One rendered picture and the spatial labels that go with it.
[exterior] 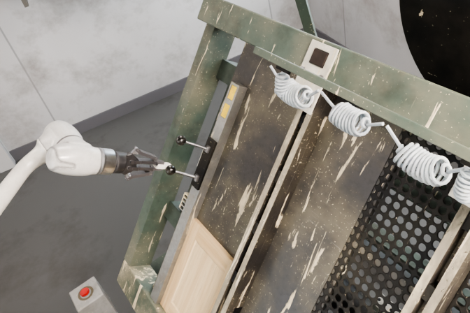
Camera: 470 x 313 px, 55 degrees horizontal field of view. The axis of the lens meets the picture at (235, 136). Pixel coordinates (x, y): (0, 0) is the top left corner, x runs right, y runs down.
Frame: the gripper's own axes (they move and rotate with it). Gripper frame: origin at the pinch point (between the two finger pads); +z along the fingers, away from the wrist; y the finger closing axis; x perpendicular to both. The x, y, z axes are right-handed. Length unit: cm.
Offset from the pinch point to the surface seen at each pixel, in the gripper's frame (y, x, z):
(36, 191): 146, -230, 47
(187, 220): 17.3, 10.4, 11.8
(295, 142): -33, 46, 8
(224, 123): -23.6, 10.6, 11.8
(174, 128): -9.3, -15.9, 10.8
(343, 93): -54, 68, -10
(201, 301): 38, 31, 14
